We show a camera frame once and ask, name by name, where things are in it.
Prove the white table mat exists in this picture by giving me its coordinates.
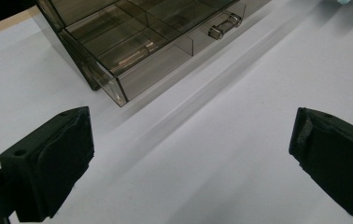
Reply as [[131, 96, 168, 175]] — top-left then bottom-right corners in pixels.
[[0, 0, 353, 224]]

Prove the smoky transparent drawer with handle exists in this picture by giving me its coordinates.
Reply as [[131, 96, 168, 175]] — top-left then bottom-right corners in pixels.
[[85, 1, 247, 108]]

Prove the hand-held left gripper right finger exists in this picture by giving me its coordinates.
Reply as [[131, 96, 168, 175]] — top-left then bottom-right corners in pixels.
[[289, 106, 353, 224]]

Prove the smoky transparent drawer box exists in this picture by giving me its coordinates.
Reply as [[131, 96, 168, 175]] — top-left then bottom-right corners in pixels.
[[35, 0, 272, 91]]

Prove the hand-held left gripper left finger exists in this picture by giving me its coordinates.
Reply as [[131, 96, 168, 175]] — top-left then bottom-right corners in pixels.
[[0, 105, 95, 224]]

